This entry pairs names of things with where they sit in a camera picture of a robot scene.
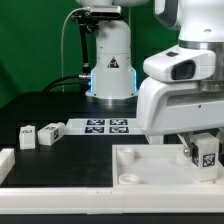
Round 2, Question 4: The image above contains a black cable bundle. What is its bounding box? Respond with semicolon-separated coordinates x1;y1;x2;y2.
41;74;92;94

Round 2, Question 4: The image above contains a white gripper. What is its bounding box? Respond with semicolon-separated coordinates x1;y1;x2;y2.
136;78;224;158

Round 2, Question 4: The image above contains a white square tabletop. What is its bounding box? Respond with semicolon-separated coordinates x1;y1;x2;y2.
111;143;224;188

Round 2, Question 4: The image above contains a black camera stand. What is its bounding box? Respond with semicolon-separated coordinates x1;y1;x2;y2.
71;5;123;74

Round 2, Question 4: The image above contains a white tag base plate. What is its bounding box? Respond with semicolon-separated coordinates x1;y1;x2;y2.
65;118;142;135

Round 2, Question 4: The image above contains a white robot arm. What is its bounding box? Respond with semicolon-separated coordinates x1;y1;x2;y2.
136;0;224;157

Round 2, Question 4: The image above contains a white U-shaped fence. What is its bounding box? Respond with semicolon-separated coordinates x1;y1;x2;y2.
0;146;224;216

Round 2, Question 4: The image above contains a white cable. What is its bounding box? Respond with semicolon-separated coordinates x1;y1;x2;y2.
60;6;92;94

